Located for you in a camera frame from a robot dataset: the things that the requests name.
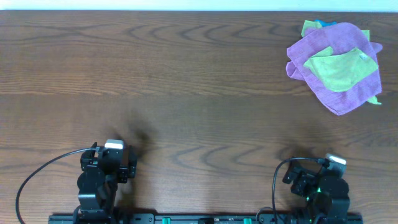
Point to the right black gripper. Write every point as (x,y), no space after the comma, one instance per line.
(305,177)

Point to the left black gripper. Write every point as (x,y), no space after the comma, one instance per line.
(131,163)

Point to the green microfiber cloth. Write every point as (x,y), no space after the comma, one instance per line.
(341,72)

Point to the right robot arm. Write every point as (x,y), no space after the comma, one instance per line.
(325,192)

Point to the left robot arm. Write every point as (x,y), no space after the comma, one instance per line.
(97,194)

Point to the purple microfiber cloth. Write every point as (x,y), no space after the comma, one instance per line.
(342,37)

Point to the blue cloth underneath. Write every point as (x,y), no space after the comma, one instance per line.
(325,24)

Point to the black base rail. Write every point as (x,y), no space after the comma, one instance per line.
(264,218)

